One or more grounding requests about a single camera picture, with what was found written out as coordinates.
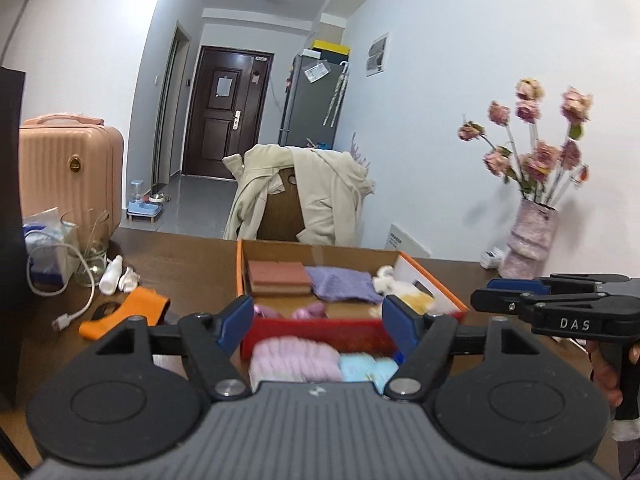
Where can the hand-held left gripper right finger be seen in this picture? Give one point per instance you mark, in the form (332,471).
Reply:
(399,325)

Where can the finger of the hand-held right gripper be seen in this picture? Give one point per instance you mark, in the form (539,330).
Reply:
(500,301)
(515,285)

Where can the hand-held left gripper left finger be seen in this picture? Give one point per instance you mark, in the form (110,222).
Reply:
(239,322)

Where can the yellow white plush toy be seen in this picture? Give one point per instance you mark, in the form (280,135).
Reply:
(407,292)

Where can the light blue cloth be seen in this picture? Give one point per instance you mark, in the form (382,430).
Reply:
(362,367)

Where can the layered pink brown sponge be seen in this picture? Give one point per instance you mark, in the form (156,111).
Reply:
(277,276)

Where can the mauve satin cloth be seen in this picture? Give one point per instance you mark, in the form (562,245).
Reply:
(305,312)

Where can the pink fuzzy cloth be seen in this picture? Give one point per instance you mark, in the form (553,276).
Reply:
(295,362)

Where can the purple knit pouch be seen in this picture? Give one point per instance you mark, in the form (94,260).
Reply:
(342,284)

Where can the red cardboard box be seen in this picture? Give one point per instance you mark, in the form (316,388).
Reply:
(320,332)

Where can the person's right hand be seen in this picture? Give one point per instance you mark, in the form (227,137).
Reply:
(602,370)

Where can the small white medicine box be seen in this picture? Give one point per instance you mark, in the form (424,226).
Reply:
(492,258)

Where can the pink textured vase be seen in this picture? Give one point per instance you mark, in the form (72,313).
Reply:
(532,240)

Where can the white flat board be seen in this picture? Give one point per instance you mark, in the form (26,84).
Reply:
(407,240)

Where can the orange elastic band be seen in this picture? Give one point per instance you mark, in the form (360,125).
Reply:
(135,310)

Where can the white plastic piece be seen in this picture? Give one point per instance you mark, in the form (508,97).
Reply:
(129,280)

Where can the wooden chair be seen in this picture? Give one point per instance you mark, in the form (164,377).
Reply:
(280,210)

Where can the dried pink roses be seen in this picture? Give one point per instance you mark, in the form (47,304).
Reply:
(537,155)

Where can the small white bottle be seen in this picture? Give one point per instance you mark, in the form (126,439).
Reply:
(111,275)

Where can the blue pet feeder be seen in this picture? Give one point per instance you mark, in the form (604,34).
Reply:
(145,207)

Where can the beige jacket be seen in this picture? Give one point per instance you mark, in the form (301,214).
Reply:
(325,195)

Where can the glass jar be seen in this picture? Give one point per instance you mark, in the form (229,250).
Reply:
(90,260)

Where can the dried lavender bunch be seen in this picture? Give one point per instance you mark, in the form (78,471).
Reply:
(361,152)

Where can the dark brown entrance door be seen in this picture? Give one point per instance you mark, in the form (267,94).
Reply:
(225,120)

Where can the blue white packet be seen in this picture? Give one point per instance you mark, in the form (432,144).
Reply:
(50,247)

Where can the grey side door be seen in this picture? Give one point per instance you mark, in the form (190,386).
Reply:
(167,110)

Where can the grey refrigerator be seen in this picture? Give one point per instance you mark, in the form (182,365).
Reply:
(312,110)

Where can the pink suitcase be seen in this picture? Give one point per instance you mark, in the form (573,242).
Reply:
(65,170)

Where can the white folded umbrella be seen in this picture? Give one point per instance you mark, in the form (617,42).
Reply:
(336,95)

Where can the paper sheet on refrigerator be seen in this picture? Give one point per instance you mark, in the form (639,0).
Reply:
(317,71)

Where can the yellow box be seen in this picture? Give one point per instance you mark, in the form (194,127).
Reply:
(331,46)

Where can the white wall panel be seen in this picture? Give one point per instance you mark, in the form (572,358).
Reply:
(377,55)

